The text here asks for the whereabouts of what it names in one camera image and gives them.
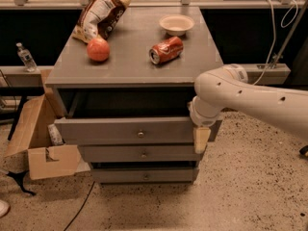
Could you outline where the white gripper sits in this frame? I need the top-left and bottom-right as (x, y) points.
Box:
(189, 101), (221, 154)

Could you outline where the grey top drawer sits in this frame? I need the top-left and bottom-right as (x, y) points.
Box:
(55, 91), (193, 145)

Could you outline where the grey drawer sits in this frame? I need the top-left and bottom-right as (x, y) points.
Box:
(78, 144), (203, 163)
(91, 167), (199, 184)
(55, 91), (193, 145)

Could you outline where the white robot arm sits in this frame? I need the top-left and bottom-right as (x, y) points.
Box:
(189, 64), (308, 141)

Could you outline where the grey middle drawer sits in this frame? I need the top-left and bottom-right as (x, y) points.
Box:
(78, 144), (203, 163)

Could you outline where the grey wooden drawer cabinet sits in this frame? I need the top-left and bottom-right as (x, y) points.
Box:
(46, 7), (222, 173)

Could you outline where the grey bottom drawer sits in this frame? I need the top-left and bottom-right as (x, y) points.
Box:
(91, 167), (199, 184)

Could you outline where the red soda can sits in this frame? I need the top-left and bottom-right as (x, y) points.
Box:
(149, 37), (184, 64)

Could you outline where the grey metal stand pole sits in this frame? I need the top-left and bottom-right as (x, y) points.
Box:
(269, 0), (308, 68)

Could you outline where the white paper bowl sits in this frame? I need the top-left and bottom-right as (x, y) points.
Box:
(159, 14), (194, 36)

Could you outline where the red apple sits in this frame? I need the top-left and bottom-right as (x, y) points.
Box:
(87, 38), (110, 62)

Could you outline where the white can in box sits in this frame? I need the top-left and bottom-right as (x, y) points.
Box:
(48, 124), (64, 146)

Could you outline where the brown white chip bag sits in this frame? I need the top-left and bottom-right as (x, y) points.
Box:
(72, 0), (132, 43)

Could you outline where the brown cardboard box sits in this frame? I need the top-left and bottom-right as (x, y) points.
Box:
(5, 70), (81, 180)

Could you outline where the black tripod leg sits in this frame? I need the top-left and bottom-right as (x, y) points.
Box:
(6, 170), (35, 195)

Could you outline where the clear plastic water bottle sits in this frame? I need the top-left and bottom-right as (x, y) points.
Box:
(16, 42), (37, 72)

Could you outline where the white shoe tip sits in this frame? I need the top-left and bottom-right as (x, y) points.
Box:
(0, 199), (10, 218)

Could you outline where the black floor cable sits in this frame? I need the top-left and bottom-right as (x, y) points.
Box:
(63, 180), (96, 231)

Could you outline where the white cable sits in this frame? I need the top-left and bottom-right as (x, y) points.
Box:
(251, 0), (299, 86)

